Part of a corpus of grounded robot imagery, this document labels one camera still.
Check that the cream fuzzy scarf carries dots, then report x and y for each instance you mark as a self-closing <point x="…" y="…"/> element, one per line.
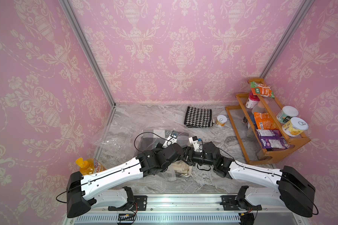
<point x="181" y="169"/>

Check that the pink lid white jar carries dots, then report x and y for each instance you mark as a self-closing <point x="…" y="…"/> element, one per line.
<point x="252" y="101"/>

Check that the wooden two-tier rack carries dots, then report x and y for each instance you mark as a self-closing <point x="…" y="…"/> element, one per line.
<point x="273" y="107"/>

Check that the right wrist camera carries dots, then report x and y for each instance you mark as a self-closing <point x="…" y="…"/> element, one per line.
<point x="196" y="143"/>

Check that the black white houndstooth scarf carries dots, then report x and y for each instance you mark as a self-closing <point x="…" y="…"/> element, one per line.
<point x="198" y="117"/>

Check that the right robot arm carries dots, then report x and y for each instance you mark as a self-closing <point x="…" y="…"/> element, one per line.
<point x="278" y="187"/>

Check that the yellow white can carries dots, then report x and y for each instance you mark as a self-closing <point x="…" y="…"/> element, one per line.
<point x="295" y="126"/>

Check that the grey black checked scarf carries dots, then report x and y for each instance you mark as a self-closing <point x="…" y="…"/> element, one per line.
<point x="155" y="138"/>

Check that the yellow orange bottle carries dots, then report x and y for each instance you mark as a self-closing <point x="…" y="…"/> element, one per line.
<point x="89" y="166"/>

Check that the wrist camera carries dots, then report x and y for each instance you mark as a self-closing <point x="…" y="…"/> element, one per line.
<point x="196" y="143"/>
<point x="172" y="138"/>

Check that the green orange snack packet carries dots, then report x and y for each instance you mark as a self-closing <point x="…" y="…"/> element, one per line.
<point x="259" y="89"/>

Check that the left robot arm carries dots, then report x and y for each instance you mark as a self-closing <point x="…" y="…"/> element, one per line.
<point x="82" y="190"/>

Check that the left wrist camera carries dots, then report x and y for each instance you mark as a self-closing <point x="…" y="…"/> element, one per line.
<point x="172" y="138"/>

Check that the clear plastic vacuum bag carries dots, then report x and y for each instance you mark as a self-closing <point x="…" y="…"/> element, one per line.
<point x="120" y="146"/>

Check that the green white can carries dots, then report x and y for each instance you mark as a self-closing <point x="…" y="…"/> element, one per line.
<point x="286" y="113"/>

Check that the clear plastic bottle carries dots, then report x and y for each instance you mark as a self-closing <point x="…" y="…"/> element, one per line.
<point x="260" y="108"/>

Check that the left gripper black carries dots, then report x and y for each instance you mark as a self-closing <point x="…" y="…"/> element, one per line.
<point x="158" y="150"/>

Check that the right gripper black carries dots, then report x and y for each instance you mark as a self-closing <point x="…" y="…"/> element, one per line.
<point x="189" y="156"/>

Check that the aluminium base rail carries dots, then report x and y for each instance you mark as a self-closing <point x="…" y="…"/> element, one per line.
<point x="188" y="209"/>

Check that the purple snack packet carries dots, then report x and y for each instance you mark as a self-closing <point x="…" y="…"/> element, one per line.
<point x="272" y="139"/>

